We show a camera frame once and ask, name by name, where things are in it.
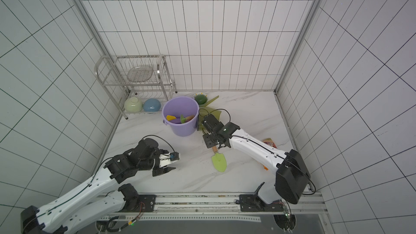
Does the light green trowel wooden handle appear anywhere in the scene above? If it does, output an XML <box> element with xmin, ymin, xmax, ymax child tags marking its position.
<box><xmin>211</xmin><ymin>146</ymin><xmax>227</xmax><ymax>172</ymax></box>

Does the bright green trowel yellow handle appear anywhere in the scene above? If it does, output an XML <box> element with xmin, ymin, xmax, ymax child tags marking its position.
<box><xmin>180</xmin><ymin>115</ymin><xmax>195</xmax><ymax>122</ymax></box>

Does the purple plastic bucket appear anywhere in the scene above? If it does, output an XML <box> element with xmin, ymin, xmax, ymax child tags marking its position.
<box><xmin>162</xmin><ymin>96</ymin><xmax>199</xmax><ymax>137</ymax></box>

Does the yellow toy shovel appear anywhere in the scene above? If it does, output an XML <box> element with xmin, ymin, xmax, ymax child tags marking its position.
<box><xmin>166</xmin><ymin>115</ymin><xmax>176</xmax><ymax>121</ymax></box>

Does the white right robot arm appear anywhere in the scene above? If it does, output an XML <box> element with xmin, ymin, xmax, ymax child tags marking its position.
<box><xmin>201</xmin><ymin>114</ymin><xmax>310</xmax><ymax>204</ymax></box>

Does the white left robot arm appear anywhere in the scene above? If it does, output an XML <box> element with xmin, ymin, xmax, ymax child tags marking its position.
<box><xmin>20</xmin><ymin>138</ymin><xmax>180</xmax><ymax>234</ymax></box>

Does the olive green watering can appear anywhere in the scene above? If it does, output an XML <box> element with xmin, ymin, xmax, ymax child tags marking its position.
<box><xmin>197</xmin><ymin>107</ymin><xmax>222</xmax><ymax>131</ymax></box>

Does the small floral bowl green inside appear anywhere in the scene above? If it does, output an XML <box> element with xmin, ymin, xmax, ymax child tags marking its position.
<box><xmin>192</xmin><ymin>93</ymin><xmax>219</xmax><ymax>107</ymax></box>

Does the orange snack packet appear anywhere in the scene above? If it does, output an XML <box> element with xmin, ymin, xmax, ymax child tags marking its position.
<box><xmin>261</xmin><ymin>138</ymin><xmax>278</xmax><ymax>171</ymax></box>

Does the blue ceramic bowl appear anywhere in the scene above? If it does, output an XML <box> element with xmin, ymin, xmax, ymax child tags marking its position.
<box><xmin>143</xmin><ymin>99</ymin><xmax>161</xmax><ymax>112</ymax></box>

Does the pale green ceramic bowl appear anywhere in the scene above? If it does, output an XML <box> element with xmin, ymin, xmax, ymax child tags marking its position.
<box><xmin>123</xmin><ymin>97</ymin><xmax>143</xmax><ymax>113</ymax></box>

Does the steel dish rack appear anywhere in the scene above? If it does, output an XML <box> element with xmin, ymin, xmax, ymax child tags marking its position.
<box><xmin>94</xmin><ymin>54</ymin><xmax>178</xmax><ymax>119</ymax></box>

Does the glass plate on rack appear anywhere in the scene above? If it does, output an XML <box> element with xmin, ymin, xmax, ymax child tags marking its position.
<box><xmin>127</xmin><ymin>65</ymin><xmax>153</xmax><ymax>83</ymax></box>

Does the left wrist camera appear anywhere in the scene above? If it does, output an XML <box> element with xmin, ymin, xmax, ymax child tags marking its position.
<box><xmin>159</xmin><ymin>152</ymin><xmax>180</xmax><ymax>165</ymax></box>

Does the metal base rail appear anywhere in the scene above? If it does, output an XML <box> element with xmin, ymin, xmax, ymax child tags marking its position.
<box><xmin>94</xmin><ymin>191</ymin><xmax>329</xmax><ymax>225</ymax></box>

